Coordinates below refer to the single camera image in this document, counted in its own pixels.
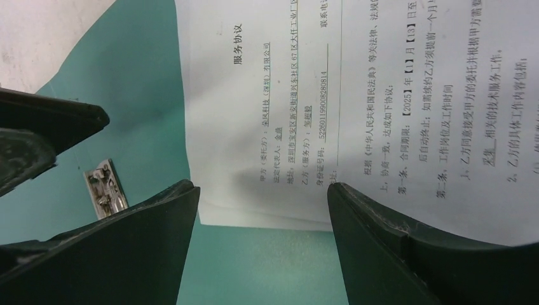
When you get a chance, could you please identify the metal folder clip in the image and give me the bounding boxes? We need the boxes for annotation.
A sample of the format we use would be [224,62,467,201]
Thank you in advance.
[83,159,129,220]

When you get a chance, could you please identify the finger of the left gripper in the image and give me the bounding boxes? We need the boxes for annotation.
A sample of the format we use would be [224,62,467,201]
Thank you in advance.
[1,88,110,195]

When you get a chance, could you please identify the printed white paper sheet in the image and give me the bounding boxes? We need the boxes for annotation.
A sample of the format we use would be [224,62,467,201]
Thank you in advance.
[175,1,538,245]

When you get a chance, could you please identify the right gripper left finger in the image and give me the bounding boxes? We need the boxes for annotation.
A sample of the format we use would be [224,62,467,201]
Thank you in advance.
[1,180,200,304]

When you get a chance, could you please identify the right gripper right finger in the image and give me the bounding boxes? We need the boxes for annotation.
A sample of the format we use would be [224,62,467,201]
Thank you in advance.
[327,182,538,304]

